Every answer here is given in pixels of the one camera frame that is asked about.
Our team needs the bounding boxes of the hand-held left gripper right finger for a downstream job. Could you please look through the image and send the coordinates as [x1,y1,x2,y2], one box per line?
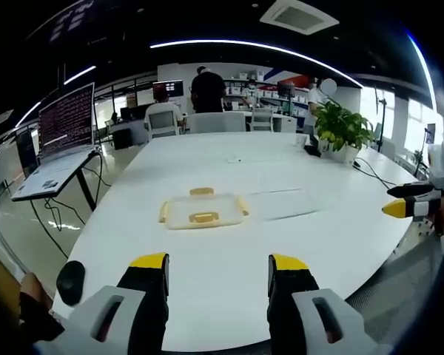
[266,253,393,355]

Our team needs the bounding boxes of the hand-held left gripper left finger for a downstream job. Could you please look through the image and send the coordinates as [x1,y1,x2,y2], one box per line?
[33,252,171,355]

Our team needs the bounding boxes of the black round puck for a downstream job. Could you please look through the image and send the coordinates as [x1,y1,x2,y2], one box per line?
[55,260,87,306]

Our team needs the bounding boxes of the black tripod stand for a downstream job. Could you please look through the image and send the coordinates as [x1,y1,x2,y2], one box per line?
[374,85,389,153]

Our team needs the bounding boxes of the green potted plant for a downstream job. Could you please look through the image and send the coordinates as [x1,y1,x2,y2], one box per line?
[312,98,377,164]

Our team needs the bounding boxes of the clear plastic sheet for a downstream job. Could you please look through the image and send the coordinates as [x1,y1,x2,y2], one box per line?
[249,187,321,223]

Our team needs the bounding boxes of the black-legged laptop stand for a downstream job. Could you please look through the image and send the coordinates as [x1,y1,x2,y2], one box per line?
[10,149,104,214]

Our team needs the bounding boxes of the clear container lid, yellow clips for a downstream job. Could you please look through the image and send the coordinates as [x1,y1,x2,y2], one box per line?
[158,187,250,231]

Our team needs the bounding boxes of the computer monitor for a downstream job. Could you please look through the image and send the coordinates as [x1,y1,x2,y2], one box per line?
[152,80,185,99]
[276,80,296,98]

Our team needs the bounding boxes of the white mesh office chair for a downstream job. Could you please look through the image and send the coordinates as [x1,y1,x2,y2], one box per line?
[249,107,275,132]
[146,109,180,141]
[188,111,247,135]

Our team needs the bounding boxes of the open laptop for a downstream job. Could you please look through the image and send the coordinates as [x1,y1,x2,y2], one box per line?
[10,81,98,203]

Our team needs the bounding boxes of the ceiling air vent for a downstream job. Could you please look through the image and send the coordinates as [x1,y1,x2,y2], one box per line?
[260,0,340,36]

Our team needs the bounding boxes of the curved ceiling light strip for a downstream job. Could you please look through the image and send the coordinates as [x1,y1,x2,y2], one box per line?
[149,39,364,89]

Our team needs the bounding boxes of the black floor cable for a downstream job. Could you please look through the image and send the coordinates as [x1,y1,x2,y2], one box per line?
[29,155,104,260]

